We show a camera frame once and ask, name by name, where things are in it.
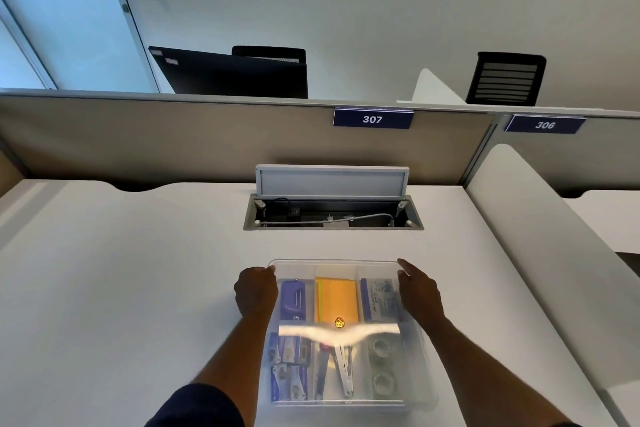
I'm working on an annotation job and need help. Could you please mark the blue number label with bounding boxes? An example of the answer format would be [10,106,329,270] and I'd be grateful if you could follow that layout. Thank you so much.
[503,113,587,135]
[333,107,415,130]

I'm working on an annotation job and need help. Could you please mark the white stapler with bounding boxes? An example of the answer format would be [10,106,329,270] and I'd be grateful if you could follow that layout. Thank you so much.
[318,342,357,398]

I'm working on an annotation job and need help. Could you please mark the yellow sticky note pad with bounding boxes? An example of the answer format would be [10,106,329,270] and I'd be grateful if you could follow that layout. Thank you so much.
[314,277,360,331]

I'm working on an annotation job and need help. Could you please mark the beige desk partition panel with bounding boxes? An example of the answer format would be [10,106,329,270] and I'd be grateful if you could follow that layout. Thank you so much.
[0,88,497,193]

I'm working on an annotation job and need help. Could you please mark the white curved side divider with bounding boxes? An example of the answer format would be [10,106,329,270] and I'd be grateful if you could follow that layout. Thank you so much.
[397,68,467,105]
[465,143,640,380]

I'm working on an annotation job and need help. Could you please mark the black mesh office chair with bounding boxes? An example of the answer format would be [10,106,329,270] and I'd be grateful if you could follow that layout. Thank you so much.
[231,45,307,65]

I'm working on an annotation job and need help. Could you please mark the dark blue sleeve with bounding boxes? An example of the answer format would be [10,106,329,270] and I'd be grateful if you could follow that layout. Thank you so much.
[144,382,246,427]

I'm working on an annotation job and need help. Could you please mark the grey desk partition panel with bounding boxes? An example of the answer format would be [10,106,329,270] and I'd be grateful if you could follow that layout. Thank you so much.
[462,106,640,199]

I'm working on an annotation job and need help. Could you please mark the clear plastic organizer box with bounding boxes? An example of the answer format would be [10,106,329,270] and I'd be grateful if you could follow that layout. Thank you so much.
[257,258,439,413]

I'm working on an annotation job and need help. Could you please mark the person's left hand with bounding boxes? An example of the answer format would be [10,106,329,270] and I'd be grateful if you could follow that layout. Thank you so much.
[234,266,279,319]

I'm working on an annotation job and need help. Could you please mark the black slatted office chair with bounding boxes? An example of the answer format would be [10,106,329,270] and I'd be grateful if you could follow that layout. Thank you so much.
[464,51,548,106]

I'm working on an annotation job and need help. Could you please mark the clear tape roll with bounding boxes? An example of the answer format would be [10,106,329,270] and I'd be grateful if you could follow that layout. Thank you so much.
[371,371,398,396]
[369,336,404,363]

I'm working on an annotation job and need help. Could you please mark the blue white staple box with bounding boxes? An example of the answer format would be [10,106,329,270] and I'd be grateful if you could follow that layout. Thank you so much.
[360,278,402,323]

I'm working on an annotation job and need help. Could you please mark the person's right forearm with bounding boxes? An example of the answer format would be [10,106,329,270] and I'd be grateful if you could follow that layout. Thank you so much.
[414,313,572,427]

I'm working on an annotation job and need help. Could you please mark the grey desk cable box lid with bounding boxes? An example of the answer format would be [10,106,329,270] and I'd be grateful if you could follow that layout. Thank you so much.
[255,164,410,200]

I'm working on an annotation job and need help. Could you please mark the black plug with cable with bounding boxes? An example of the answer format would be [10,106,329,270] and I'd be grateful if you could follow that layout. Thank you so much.
[272,197,302,220]

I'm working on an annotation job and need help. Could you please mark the person's left forearm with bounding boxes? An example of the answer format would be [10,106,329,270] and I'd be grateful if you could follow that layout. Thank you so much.
[191,309,274,403]

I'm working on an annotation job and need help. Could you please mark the white cable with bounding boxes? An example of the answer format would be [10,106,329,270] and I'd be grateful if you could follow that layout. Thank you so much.
[259,213,396,229]

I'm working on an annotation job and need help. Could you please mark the person's right hand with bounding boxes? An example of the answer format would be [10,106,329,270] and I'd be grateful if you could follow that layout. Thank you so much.
[397,258,446,323]

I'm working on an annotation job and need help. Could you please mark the purple hole punch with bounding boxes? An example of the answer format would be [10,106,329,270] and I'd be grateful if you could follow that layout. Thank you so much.
[279,280,307,321]

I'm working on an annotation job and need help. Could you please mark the grey desk cable box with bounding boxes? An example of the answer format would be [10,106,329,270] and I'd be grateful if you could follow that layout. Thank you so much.
[243,194,425,231]

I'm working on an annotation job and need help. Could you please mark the glass door with metal frame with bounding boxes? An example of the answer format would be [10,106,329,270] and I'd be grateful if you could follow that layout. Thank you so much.
[0,0,162,94]

